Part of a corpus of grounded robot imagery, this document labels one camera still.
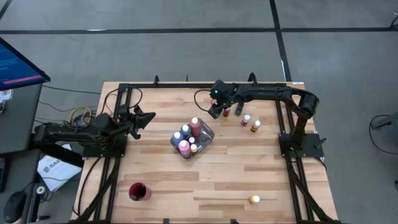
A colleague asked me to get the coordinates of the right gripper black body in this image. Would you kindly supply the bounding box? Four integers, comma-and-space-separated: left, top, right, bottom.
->
211, 80, 246, 108

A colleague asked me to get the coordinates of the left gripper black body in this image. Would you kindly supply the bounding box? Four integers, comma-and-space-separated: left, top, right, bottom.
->
119, 111, 142, 134

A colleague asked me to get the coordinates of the large periwinkle paint bottle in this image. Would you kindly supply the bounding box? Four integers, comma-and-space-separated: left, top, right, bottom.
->
172, 131, 185, 149

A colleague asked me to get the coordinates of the large pink paint bottle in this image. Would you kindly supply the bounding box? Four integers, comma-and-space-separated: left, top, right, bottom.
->
177, 139, 192, 159

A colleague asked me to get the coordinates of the translucent grey plastic bin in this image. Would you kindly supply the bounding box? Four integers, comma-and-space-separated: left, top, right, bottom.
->
170, 117, 216, 160

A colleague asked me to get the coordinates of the small dark green paint bottle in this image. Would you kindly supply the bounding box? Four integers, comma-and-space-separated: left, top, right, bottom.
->
234, 101, 246, 117

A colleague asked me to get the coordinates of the small amber black-banded bottle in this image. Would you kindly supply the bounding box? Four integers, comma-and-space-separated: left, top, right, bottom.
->
250, 119, 262, 134

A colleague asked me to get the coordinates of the dark red plastic cup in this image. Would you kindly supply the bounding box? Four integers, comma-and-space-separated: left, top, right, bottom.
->
128, 182, 153, 202

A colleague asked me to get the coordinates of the black desk bar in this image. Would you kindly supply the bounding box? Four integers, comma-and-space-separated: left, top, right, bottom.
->
27, 141, 85, 169

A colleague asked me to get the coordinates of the white printed paper sheet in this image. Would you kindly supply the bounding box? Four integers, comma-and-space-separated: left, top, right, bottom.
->
36, 143, 83, 192

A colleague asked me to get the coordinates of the grey desk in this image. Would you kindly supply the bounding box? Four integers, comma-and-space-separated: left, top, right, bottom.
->
0, 83, 44, 156

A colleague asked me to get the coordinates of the computer monitor with blue screen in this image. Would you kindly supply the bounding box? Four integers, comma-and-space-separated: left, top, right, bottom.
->
0, 37, 51, 92

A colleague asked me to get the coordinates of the black keyboard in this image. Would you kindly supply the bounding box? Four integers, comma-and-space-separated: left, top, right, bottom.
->
0, 157, 9, 193

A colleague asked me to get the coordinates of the black computer mouse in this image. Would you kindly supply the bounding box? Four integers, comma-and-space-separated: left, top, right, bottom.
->
2, 190, 27, 224

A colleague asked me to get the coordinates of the grey metal stand foot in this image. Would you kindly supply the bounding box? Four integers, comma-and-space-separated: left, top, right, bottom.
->
371, 112, 398, 131

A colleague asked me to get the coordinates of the left wrist camera black cable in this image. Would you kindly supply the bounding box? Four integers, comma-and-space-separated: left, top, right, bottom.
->
101, 86, 144, 124

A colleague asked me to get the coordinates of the wrist camera black cable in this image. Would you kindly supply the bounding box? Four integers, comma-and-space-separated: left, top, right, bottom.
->
193, 89, 216, 113
101, 86, 144, 124

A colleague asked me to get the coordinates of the black metal rig frame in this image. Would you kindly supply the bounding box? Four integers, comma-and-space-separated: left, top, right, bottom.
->
70, 72, 343, 224

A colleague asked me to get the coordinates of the right wrist camera black cable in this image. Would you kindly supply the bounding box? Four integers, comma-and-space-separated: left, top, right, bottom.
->
193, 89, 216, 113

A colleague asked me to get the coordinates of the thin black floor cable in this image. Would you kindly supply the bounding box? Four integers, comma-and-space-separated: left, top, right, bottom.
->
42, 84, 102, 95

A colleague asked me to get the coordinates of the looped black floor cable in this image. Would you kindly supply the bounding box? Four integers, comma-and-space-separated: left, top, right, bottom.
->
369, 114, 398, 156

